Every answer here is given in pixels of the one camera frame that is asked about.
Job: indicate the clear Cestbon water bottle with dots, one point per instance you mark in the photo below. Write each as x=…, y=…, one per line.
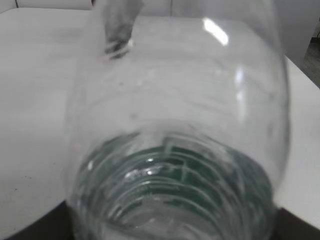
x=186, y=135

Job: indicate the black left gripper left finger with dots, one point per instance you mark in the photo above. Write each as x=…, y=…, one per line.
x=55, y=225

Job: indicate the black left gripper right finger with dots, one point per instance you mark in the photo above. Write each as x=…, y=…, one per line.
x=290, y=227

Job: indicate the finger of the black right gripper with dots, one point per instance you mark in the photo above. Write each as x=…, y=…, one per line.
x=118, y=18

